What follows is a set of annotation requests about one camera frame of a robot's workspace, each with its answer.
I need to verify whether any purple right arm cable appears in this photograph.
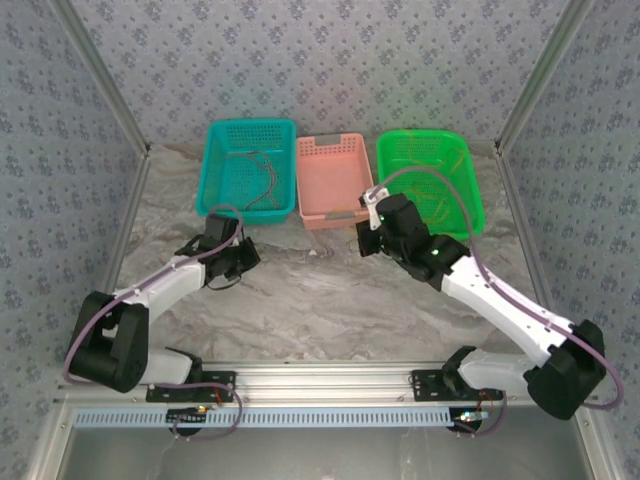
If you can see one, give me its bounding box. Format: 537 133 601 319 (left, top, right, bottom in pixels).
367 167 626 439

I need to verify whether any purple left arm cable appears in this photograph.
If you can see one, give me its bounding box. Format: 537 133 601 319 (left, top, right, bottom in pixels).
62 204 246 444

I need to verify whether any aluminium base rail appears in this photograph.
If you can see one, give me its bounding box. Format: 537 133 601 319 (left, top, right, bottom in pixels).
54 362 599 405

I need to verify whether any slotted grey cable duct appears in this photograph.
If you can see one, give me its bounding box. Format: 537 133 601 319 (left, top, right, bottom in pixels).
73 407 459 429

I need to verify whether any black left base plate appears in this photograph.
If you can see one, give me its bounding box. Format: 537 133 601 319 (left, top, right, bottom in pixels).
144 370 237 404

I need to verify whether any red cable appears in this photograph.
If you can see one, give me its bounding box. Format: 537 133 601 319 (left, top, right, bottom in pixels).
222 151 281 211

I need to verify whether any small black controller board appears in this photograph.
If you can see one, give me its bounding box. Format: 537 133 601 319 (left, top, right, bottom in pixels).
166 406 211 437
451 406 494 437

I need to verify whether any metal sheet tray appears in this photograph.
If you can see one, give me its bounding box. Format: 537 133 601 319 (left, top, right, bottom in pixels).
27 403 615 480

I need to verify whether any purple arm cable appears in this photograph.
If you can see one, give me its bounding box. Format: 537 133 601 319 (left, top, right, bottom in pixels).
62 204 246 444
367 167 626 439

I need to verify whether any pink plastic basket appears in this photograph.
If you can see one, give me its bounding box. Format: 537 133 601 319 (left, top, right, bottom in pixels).
295 132 375 231

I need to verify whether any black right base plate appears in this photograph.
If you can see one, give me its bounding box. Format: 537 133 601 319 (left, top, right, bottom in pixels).
412 369 504 403

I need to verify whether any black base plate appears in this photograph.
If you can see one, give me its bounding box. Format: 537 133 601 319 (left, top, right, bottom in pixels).
144 370 237 404
412 369 504 403

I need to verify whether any green plastic basket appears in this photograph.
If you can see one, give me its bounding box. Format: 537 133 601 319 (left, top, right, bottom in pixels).
375 128 487 241

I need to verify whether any thin yellow cable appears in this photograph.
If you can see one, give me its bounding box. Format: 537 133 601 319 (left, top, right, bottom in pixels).
399 130 465 227

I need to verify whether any teal plastic basket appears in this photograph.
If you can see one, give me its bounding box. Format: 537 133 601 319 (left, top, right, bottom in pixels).
197 117 297 227

